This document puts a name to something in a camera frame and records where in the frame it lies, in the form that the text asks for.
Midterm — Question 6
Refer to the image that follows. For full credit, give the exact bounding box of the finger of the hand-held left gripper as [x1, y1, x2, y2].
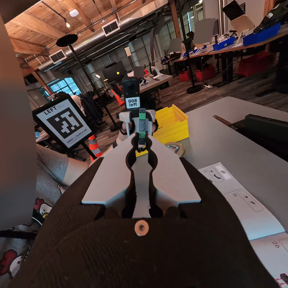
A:
[146, 110, 156, 136]
[117, 111, 131, 138]

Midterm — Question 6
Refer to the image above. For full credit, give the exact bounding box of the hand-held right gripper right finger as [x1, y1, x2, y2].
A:
[147, 134, 201, 218]

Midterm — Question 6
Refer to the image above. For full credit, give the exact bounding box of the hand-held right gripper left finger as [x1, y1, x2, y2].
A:
[81, 132, 139, 218]

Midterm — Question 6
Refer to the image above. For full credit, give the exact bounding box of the black and green brick assembly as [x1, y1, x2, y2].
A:
[138, 108, 147, 145]

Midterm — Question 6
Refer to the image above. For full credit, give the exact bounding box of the yellow plastic bin with bricks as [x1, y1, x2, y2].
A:
[135, 104, 189, 156]

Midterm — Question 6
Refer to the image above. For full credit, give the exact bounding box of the person's left forearm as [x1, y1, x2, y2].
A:
[65, 144, 117, 187]

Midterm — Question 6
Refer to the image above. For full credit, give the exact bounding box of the person's left hand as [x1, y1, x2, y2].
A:
[112, 123, 135, 149]

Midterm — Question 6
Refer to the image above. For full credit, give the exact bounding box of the orange traffic cone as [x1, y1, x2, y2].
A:
[114, 89, 125, 107]
[88, 135, 103, 162]

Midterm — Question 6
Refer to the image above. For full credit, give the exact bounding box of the black monitor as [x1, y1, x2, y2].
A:
[102, 61, 127, 83]

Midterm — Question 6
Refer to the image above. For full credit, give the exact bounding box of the tan round brick model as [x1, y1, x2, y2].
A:
[164, 142, 186, 158]

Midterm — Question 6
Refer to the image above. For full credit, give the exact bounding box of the black pole stand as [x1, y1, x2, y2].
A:
[175, 0, 203, 94]

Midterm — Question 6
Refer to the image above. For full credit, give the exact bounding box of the fiducial marker sign board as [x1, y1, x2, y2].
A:
[32, 98, 95, 151]

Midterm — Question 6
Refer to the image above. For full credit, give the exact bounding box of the black floor lamp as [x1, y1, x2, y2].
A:
[56, 34, 120, 132]

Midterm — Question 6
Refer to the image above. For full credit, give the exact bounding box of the open instruction booklet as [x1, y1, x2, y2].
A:
[198, 162, 288, 288]

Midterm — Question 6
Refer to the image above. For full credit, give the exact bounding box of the blue plastic bin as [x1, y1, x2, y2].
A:
[243, 22, 282, 46]
[213, 36, 235, 51]

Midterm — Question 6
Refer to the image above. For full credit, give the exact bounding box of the dark green case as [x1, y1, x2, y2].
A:
[232, 114, 288, 161]

